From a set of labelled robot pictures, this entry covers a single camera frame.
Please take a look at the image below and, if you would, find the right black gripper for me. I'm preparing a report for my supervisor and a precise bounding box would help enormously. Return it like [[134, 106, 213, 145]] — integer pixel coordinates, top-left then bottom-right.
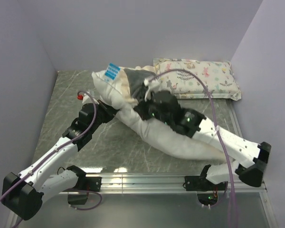
[[135, 90, 172, 125]]

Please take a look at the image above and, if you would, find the white pillow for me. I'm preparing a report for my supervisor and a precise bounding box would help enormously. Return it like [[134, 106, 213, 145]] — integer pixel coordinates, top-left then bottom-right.
[[92, 70, 226, 163]]

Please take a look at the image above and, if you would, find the grey pillowcase with cream ruffle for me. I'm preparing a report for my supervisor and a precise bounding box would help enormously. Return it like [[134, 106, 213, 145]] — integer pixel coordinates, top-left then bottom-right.
[[116, 66, 156, 107]]

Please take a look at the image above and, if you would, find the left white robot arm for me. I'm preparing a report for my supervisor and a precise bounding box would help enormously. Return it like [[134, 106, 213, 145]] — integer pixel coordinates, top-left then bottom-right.
[[0, 101, 118, 220]]

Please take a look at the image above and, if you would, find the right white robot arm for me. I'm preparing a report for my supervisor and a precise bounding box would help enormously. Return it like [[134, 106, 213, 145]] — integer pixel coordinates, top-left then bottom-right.
[[134, 91, 271, 191]]

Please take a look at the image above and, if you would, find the animal print pillow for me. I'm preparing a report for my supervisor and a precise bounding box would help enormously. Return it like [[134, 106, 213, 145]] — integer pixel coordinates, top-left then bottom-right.
[[153, 58, 242, 101]]

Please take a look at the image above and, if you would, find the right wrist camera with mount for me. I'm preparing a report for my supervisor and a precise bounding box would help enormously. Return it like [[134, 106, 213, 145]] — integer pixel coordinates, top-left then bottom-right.
[[143, 76, 161, 101]]

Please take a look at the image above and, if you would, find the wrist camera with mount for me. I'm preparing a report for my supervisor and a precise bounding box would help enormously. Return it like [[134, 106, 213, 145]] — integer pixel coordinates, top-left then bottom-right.
[[143, 76, 161, 101], [77, 90, 94, 105]]

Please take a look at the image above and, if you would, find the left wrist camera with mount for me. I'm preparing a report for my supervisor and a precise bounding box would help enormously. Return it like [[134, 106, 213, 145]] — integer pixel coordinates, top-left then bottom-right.
[[77, 90, 94, 105]]

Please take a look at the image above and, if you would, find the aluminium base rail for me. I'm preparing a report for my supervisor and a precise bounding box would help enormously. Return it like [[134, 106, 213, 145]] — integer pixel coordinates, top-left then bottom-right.
[[4, 99, 276, 228]]

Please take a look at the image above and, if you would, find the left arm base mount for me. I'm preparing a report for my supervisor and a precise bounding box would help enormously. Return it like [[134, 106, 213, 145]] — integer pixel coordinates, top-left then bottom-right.
[[67, 176, 102, 206]]

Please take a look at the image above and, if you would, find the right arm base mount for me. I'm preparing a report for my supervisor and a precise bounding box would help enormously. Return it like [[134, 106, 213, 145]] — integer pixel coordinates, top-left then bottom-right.
[[183, 176, 228, 209]]

